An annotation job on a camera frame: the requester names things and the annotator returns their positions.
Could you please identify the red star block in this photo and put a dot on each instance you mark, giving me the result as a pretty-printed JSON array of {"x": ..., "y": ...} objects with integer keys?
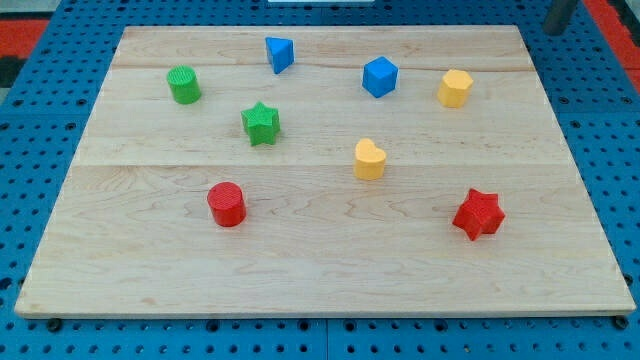
[{"x": 479, "y": 214}]

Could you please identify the green star block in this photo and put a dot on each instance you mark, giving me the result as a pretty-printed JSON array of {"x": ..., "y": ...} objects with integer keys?
[{"x": 261, "y": 124}]

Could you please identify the wooden board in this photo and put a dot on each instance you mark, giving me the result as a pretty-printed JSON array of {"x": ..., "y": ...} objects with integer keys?
[{"x": 132, "y": 236}]

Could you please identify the red cylinder block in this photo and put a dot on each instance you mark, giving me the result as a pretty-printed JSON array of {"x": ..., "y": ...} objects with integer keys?
[{"x": 226, "y": 202}]

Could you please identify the blue cube block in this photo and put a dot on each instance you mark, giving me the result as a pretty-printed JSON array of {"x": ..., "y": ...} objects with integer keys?
[{"x": 380, "y": 77}]

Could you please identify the yellow hexagon block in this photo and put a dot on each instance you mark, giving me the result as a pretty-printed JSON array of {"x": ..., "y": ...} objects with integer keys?
[{"x": 454, "y": 88}]

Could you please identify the yellow heart block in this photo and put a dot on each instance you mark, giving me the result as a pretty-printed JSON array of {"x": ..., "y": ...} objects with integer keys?
[{"x": 369, "y": 160}]

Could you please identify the green cylinder block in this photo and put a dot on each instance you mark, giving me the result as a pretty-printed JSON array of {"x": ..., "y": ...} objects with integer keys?
[{"x": 183, "y": 83}]

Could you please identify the blue triangle block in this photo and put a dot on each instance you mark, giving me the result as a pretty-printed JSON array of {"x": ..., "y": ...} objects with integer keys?
[{"x": 280, "y": 53}]

